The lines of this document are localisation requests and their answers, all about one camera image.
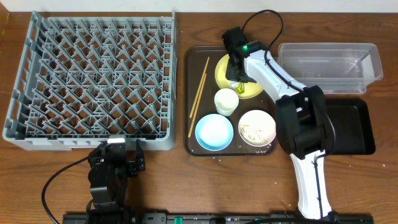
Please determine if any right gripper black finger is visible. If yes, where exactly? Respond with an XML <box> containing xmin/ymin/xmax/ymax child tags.
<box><xmin>238</xmin><ymin>65</ymin><xmax>256</xmax><ymax>83</ymax></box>
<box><xmin>226</xmin><ymin>61</ymin><xmax>240</xmax><ymax>82</ymax></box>

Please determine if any white tissue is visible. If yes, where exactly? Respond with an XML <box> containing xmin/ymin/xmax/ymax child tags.
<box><xmin>229</xmin><ymin>80</ymin><xmax>240</xmax><ymax>89</ymax></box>

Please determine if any green yellow snack wrapper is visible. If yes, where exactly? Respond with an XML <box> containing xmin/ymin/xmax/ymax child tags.
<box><xmin>236</xmin><ymin>83</ymin><xmax>245</xmax><ymax>94</ymax></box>

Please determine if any white paper cup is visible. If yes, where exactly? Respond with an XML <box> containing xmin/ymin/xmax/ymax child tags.
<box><xmin>214</xmin><ymin>88</ymin><xmax>239</xmax><ymax>116</ymax></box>

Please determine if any pink bowl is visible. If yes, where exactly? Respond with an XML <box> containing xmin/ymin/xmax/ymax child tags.
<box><xmin>238</xmin><ymin>110</ymin><xmax>276</xmax><ymax>147</ymax></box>

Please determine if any light blue bowl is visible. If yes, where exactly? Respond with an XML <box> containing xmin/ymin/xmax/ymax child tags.
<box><xmin>195</xmin><ymin>114</ymin><xmax>234</xmax><ymax>152</ymax></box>

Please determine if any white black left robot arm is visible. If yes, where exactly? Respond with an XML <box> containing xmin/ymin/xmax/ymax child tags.
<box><xmin>86</xmin><ymin>137</ymin><xmax>146</xmax><ymax>224</ymax></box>

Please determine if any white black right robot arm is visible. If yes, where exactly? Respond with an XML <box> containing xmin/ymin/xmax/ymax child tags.
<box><xmin>221</xmin><ymin>27</ymin><xmax>336</xmax><ymax>221</ymax></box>

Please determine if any yellow round plate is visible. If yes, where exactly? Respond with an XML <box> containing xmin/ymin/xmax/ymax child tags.
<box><xmin>215</xmin><ymin>54</ymin><xmax>263</xmax><ymax>99</ymax></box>

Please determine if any wooden chopstick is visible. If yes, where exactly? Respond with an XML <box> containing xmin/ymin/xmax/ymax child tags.
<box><xmin>189</xmin><ymin>57</ymin><xmax>210</xmax><ymax>118</ymax></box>
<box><xmin>188</xmin><ymin>73</ymin><xmax>207</xmax><ymax>138</ymax></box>

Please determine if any dark brown serving tray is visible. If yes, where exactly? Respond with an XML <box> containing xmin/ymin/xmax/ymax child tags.
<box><xmin>183</xmin><ymin>46</ymin><xmax>278</xmax><ymax>157</ymax></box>

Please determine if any grey plastic dish rack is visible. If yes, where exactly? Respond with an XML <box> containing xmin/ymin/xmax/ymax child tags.
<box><xmin>2</xmin><ymin>12</ymin><xmax>178</xmax><ymax>151</ymax></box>

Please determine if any clear plastic container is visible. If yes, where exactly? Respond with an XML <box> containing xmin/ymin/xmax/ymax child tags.
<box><xmin>277</xmin><ymin>42</ymin><xmax>384</xmax><ymax>95</ymax></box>

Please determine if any black rectangular bin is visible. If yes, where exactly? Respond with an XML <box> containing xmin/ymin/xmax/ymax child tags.
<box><xmin>326</xmin><ymin>98</ymin><xmax>376</xmax><ymax>155</ymax></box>

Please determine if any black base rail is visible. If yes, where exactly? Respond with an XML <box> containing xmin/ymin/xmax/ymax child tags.
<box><xmin>62</xmin><ymin>212</ymin><xmax>374</xmax><ymax>224</ymax></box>

